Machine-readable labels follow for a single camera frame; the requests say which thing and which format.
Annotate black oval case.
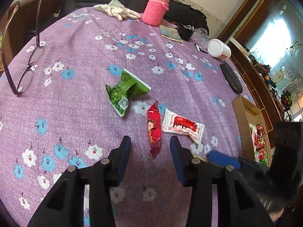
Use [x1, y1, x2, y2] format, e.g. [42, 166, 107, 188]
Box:
[220, 62, 243, 94]

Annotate clear plastic cup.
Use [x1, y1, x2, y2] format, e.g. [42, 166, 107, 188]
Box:
[194, 28, 211, 48]

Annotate small lighter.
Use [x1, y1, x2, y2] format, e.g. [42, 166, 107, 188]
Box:
[194, 43, 209, 53]

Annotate black pouch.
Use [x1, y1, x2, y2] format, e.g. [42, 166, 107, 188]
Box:
[176, 24, 197, 42]

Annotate clutter on wooden ledge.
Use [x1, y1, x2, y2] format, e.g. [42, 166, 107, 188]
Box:
[248, 52, 294, 114]

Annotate white plastic jar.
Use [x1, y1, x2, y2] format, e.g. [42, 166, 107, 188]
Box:
[207, 38, 232, 61]

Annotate cardboard box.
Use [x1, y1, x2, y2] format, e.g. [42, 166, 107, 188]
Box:
[231, 95, 276, 167]

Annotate small booklet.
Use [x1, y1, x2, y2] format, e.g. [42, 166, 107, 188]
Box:
[159, 24, 184, 44]

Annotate white gloves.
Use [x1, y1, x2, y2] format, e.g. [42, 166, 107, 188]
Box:
[93, 0, 142, 22]

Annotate wooden partition with glass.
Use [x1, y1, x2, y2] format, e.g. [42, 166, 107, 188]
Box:
[216, 0, 303, 147]

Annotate red packet with cartoon figure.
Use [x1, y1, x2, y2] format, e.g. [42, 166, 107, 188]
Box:
[147, 101, 163, 159]

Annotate purple floral tablecloth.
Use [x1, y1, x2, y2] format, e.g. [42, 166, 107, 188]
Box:
[0, 6, 266, 227]

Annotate brown chair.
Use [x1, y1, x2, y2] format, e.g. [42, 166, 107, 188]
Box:
[0, 0, 68, 71]

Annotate green pea packet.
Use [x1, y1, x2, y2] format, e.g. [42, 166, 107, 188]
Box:
[105, 69, 151, 117]

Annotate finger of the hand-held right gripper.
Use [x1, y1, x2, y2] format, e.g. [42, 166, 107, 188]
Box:
[208, 150, 270, 178]

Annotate white and red packet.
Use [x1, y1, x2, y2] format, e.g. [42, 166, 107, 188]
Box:
[162, 108, 205, 146]

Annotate dark clothing on sofa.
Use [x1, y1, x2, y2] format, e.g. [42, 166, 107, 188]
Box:
[169, 0, 206, 19]

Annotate pink bottle with knitted sleeve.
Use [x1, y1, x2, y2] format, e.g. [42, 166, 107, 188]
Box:
[141, 0, 173, 26]

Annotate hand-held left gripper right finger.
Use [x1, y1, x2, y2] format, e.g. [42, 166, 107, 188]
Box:
[170, 135, 275, 227]

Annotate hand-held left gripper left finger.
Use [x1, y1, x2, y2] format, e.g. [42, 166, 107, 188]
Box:
[27, 135, 132, 227]

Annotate purple eyeglasses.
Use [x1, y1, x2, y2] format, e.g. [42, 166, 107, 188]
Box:
[0, 0, 49, 96]

